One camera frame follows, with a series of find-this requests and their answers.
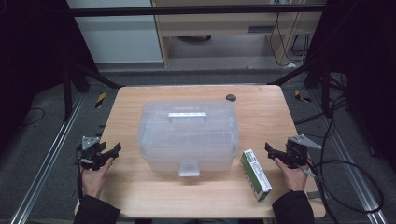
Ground black metal stand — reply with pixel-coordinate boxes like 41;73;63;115
60;60;124;122
267;58;333;119

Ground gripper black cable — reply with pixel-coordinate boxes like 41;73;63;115
303;157;342;224
75;158;86;201

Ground grey tape piece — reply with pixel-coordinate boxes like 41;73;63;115
306;190;330;201

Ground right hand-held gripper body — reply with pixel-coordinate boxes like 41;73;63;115
284;134;323;169

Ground green white medicine box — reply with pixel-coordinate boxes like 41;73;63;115
238;148;273;203

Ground light wooden desk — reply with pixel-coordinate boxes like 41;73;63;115
150;0;327;68

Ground clear plastic storage box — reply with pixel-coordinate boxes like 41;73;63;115
136;99;240;178

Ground black looped floor cable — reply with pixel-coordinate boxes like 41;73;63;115
311;160;385;215

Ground bundle of black floor cables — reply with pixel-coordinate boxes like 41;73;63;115
293;72;350;138

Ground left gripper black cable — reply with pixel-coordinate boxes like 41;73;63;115
75;158;86;201

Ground person's left hand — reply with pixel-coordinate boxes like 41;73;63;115
79;157;115;200

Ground aluminium floor rail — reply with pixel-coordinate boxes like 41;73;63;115
310;89;389;224
8;92;86;224

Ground person's right hand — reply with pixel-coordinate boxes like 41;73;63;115
273;157;311;192

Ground white cabinet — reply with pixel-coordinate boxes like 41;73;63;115
65;0;164;65

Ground thin black floor cable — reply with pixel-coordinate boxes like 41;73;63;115
18;106;47;127

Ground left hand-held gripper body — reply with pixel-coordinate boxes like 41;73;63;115
76;135;108;171

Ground yellow black striped tape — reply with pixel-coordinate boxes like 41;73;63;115
293;89;312;104
94;91;107;109

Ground black horizontal bar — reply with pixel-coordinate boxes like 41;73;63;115
69;4;327;18

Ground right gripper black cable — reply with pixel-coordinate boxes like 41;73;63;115
303;157;342;224

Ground black cables under desk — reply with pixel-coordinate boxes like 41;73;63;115
268;12;308;68

